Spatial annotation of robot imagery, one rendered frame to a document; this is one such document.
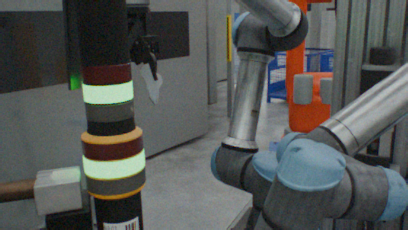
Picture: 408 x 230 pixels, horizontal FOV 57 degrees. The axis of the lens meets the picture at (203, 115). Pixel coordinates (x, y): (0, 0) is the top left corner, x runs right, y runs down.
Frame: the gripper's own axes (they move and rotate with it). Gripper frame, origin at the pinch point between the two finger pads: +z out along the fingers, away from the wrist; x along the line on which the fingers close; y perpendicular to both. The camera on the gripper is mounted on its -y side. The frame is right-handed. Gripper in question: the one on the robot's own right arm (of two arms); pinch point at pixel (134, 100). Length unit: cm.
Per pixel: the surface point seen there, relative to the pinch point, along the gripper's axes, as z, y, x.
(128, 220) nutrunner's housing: -3, -52, -26
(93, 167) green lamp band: -8, -53, -25
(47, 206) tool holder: -6, -54, -22
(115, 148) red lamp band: -9, -52, -26
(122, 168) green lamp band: -8, -52, -27
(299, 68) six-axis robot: 41, 360, -16
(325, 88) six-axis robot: 58, 332, -45
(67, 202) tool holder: -6, -54, -23
